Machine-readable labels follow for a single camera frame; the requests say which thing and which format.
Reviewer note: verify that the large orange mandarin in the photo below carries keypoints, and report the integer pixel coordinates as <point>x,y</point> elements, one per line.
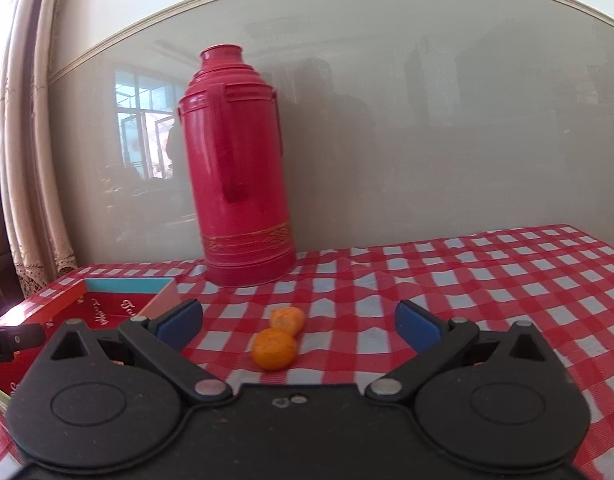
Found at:
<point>274,350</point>

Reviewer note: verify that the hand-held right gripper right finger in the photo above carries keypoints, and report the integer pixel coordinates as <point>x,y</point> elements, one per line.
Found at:
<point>417,322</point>

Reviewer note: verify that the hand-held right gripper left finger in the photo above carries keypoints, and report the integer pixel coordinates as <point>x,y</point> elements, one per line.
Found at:
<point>179,322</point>

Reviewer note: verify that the beige lace curtain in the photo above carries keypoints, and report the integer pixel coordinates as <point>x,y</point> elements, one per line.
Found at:
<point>32,160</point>

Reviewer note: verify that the colourful cardboard box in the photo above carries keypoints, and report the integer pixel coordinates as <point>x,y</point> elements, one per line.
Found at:
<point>102,310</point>

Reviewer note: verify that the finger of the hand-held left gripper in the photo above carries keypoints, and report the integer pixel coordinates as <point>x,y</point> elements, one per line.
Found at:
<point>29,335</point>

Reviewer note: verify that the peeled orange mandarin piece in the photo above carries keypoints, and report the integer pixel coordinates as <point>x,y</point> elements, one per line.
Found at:
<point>288,320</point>

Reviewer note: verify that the red thermos flask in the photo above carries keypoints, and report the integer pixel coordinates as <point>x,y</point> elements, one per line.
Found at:
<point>242,185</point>

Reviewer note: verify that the red checked tablecloth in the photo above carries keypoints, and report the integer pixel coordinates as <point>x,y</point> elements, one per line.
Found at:
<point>437,285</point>

